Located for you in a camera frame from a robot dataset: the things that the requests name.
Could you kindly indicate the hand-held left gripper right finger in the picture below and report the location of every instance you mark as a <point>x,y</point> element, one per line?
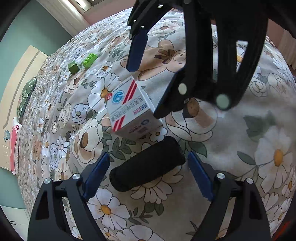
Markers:
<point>201,176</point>

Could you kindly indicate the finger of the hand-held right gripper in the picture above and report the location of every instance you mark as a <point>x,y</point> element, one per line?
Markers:
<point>198,58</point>
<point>136,53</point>

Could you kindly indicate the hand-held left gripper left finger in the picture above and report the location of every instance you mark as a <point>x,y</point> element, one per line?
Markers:
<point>97,176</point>

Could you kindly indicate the black roll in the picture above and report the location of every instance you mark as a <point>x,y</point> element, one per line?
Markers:
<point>148,162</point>

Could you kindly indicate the white red-striped medicine box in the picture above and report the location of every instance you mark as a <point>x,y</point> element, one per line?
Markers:
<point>129,109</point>

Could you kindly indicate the light green toy block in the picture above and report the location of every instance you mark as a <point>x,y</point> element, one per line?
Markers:
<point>90,60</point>

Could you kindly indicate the floral blanket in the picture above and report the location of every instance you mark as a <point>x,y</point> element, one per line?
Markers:
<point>231,139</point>

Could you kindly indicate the dark green toy block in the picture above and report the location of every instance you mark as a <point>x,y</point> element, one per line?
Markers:
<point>74,68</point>

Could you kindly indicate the window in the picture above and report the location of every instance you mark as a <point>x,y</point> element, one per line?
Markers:
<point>83,2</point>

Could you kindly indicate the beige curtain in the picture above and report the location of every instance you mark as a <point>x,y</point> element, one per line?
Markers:
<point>69,16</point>

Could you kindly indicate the pink pillow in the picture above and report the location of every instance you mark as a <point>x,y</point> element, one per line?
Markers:
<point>15,146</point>

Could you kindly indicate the white wardrobe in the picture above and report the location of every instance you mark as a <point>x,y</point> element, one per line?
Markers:
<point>11,217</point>

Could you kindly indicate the green leaf pillow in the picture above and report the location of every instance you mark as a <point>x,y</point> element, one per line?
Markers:
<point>26,97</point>

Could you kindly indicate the cream wooden headboard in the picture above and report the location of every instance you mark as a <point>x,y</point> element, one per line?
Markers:
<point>13,92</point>

